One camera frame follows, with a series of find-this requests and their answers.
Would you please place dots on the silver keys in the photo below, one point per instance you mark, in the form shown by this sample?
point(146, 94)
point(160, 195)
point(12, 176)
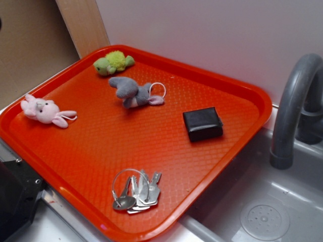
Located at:
point(139, 193)

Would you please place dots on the orange plastic tray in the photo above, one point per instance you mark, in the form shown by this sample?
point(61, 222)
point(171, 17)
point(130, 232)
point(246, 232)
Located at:
point(81, 161)

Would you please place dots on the grey plush elephant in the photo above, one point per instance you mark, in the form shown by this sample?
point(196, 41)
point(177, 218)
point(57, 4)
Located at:
point(134, 95)

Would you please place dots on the black leather wallet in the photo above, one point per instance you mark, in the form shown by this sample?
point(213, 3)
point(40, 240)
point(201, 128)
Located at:
point(203, 124)

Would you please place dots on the green plush turtle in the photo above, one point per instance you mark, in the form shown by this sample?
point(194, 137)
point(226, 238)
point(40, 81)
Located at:
point(112, 63)

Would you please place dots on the pink plush bunny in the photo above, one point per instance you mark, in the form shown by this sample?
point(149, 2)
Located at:
point(46, 111)

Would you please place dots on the grey plastic sink basin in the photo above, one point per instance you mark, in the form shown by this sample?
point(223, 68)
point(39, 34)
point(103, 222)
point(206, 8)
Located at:
point(252, 201)

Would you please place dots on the light wooden board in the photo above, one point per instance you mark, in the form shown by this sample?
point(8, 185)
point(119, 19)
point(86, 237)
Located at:
point(85, 25)

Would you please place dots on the grey plastic faucet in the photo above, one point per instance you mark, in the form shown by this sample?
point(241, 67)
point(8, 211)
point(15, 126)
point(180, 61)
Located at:
point(299, 115)

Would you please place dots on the black metal bracket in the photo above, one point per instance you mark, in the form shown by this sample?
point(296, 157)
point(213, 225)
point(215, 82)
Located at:
point(21, 190)

